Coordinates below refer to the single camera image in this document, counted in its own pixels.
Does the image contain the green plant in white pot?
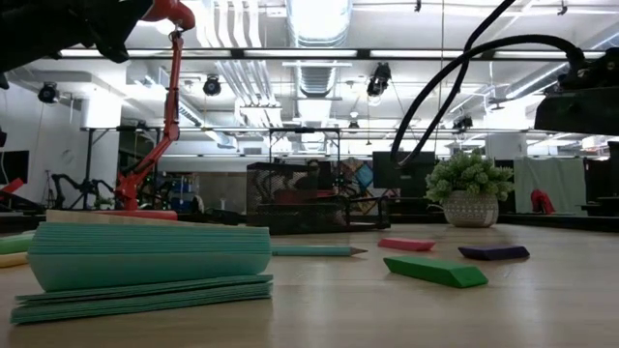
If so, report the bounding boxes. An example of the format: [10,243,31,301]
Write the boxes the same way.
[424,148,516,229]

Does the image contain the green eraser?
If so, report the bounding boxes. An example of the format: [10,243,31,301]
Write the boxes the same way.
[383,255,488,290]

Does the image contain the colourful patterned panel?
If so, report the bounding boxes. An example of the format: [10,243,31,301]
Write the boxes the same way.
[338,159,401,217]

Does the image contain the purple eraser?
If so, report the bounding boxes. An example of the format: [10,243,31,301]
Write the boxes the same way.
[457,244,531,262]

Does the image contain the small black screen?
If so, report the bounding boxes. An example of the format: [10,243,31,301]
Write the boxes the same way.
[0,149,30,185]

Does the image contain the large black monitor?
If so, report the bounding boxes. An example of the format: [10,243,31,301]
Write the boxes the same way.
[371,151,436,190]

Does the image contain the pink eraser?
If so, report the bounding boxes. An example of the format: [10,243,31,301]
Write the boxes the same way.
[377,237,436,253]

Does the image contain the person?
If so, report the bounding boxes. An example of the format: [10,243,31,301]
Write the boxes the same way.
[294,159,335,192]

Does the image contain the black background robot arms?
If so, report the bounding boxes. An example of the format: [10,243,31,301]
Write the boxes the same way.
[50,173,115,210]

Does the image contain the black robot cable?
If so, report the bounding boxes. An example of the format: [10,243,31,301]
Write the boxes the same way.
[398,0,517,168]
[390,33,587,168]

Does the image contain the black mesh desk organizer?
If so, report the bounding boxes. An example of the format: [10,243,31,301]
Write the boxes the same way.
[245,161,392,237]

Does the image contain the pale green curtain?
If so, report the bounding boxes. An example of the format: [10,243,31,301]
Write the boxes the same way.
[513,158,587,215]

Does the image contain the teal sticky note pad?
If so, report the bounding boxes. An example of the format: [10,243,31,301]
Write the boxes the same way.
[9,210,275,326]

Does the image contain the red angled bar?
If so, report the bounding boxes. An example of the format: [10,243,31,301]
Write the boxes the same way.
[0,177,24,202]

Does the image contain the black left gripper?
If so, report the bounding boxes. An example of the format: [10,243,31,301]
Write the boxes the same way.
[0,0,154,73]

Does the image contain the teal pencil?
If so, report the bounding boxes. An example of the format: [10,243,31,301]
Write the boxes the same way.
[270,245,368,258]

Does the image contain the red desk lamp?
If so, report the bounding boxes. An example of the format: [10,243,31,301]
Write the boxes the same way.
[94,0,197,222]

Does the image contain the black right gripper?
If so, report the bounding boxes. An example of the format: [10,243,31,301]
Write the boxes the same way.
[534,86,619,136]

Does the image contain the small red background object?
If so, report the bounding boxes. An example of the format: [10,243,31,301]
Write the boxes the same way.
[530,188,557,217]

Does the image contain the black metal frame stand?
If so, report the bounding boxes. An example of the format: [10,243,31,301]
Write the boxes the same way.
[268,127,342,165]

